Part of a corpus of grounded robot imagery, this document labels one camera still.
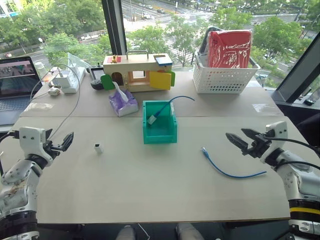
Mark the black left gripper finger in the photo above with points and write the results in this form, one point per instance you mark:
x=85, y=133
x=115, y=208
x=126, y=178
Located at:
x=48, y=133
x=67, y=142

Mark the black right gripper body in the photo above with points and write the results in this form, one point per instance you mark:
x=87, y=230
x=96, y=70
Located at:
x=260, y=146

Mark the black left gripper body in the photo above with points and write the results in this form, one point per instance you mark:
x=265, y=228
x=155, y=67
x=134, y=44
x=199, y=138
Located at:
x=51, y=148

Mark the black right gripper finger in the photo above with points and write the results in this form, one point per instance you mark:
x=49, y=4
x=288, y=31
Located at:
x=250, y=133
x=237, y=141

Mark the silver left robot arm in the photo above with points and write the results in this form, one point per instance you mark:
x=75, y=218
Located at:
x=17, y=190

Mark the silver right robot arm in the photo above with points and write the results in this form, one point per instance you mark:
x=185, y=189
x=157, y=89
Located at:
x=298, y=180

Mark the clear tape strip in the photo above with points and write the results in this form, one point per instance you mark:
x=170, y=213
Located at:
x=38, y=106
x=263, y=108

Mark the small beige round object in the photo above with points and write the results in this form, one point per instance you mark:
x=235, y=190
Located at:
x=53, y=91

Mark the grey open laptop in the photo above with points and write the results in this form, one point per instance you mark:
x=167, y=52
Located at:
x=15, y=97

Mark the white power adapter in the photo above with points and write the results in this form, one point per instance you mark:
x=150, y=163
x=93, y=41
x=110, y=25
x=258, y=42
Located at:
x=62, y=79

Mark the white power strip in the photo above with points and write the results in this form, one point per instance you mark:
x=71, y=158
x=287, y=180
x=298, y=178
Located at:
x=75, y=80

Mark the white perforated plastic basket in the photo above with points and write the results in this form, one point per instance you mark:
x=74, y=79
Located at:
x=220, y=80

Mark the clear plastic bottle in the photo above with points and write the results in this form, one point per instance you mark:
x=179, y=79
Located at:
x=41, y=68

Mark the small black device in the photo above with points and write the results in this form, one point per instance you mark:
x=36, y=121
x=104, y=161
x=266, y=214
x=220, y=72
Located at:
x=309, y=101

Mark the purple tissue pack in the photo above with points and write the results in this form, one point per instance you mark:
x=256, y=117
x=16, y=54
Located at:
x=123, y=105

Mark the black handheld controller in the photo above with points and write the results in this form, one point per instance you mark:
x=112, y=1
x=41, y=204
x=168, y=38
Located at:
x=96, y=75

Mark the clear acrylic stand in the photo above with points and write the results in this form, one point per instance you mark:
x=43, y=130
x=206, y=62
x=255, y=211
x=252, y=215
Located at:
x=76, y=61

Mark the teal plastic box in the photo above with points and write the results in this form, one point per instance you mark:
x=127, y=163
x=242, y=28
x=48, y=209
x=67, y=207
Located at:
x=160, y=138

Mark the red plastic-wrapped package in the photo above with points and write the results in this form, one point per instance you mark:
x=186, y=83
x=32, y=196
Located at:
x=230, y=50

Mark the grey rounded foot cover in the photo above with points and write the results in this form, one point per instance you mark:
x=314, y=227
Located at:
x=188, y=232

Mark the wooden latch box coloured doors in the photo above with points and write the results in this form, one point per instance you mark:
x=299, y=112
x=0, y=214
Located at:
x=140, y=67

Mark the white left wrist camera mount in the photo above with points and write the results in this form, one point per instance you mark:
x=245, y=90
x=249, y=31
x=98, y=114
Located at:
x=31, y=140

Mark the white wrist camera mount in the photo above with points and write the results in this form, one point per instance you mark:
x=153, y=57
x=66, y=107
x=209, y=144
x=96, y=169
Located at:
x=277, y=130
x=31, y=140

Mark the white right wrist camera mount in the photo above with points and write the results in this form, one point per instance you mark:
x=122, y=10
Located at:
x=277, y=130

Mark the black slanted window frame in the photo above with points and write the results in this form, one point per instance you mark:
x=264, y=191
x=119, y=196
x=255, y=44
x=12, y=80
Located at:
x=300, y=72

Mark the black window frame post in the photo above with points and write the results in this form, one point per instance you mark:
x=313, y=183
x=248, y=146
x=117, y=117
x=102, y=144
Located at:
x=113, y=25

